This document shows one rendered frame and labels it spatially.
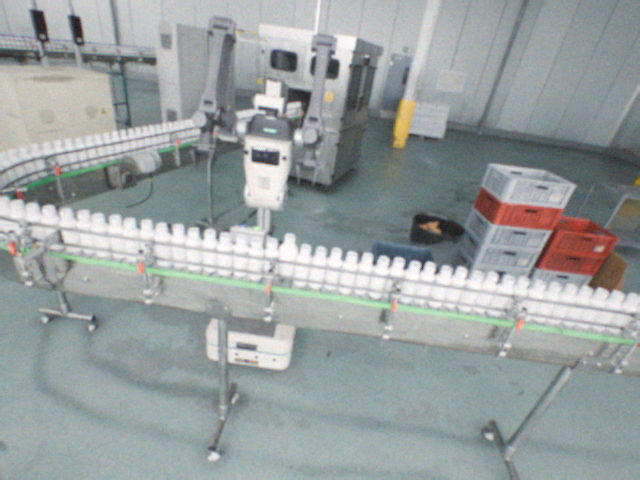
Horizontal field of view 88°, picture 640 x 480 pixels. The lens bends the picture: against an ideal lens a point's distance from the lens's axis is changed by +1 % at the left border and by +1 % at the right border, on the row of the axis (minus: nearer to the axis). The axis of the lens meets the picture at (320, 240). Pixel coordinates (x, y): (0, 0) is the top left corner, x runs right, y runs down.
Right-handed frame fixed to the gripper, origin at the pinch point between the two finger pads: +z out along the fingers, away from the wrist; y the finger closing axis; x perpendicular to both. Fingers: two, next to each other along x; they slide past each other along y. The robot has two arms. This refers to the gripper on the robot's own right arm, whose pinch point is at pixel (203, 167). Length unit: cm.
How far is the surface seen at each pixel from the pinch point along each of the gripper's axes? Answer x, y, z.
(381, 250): 43, 85, 29
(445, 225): 173, 156, 1
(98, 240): -23.4, -26.2, 34.5
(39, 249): -32, -40, 39
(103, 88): 262, -256, -137
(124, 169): 60, -77, -6
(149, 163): 71, -68, -13
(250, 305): -12, 30, 54
